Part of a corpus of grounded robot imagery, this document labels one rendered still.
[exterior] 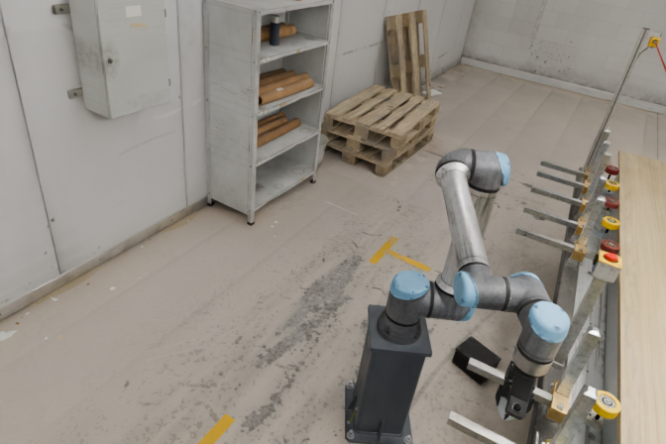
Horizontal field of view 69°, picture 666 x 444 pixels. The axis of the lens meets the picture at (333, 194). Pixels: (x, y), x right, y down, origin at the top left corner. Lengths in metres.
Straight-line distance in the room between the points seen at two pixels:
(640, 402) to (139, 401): 2.07
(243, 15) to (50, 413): 2.33
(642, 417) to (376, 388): 1.00
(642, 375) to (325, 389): 1.43
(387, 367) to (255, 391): 0.77
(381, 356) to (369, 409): 0.35
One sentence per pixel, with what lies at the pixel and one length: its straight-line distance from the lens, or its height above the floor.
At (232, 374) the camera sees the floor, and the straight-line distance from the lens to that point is 2.70.
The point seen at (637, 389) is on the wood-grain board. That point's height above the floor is 0.90.
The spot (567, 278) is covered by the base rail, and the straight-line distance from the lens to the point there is 2.64.
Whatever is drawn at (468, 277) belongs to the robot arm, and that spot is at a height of 1.34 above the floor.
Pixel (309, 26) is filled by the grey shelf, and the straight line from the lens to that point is 3.94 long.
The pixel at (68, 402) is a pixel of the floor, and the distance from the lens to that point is 2.75.
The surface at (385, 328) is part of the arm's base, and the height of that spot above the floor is 0.64.
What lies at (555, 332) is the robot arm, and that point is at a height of 1.34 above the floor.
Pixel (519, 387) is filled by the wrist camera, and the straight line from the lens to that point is 1.37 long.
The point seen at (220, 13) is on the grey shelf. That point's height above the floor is 1.48.
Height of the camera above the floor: 2.11
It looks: 30 degrees down
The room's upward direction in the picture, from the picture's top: 7 degrees clockwise
